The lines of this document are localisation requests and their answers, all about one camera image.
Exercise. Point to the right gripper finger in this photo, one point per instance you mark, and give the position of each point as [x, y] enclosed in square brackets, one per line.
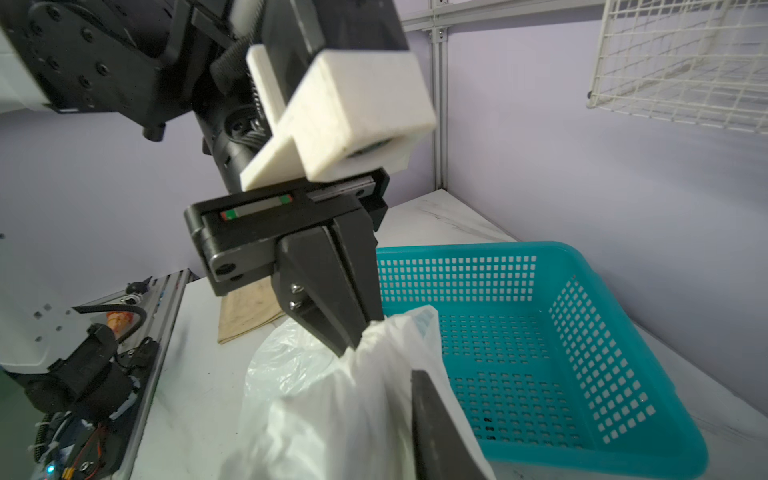
[439, 451]

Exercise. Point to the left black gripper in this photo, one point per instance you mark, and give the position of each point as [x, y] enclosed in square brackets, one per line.
[328, 283]

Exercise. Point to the white plastic bag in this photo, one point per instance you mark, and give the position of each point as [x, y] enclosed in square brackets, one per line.
[309, 414]

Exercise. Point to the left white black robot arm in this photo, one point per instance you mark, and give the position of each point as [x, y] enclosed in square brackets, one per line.
[153, 61]

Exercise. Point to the beige glove on table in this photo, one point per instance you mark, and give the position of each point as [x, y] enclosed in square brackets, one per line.
[247, 309]

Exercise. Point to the teal plastic basket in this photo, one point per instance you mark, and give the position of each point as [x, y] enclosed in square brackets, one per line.
[545, 363]

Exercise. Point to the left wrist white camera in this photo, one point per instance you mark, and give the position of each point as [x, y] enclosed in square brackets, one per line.
[353, 112]

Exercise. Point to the aluminium mounting rail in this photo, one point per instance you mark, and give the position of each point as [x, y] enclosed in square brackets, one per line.
[156, 360]

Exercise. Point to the white wire wall basket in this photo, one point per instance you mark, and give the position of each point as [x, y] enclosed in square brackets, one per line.
[688, 62]

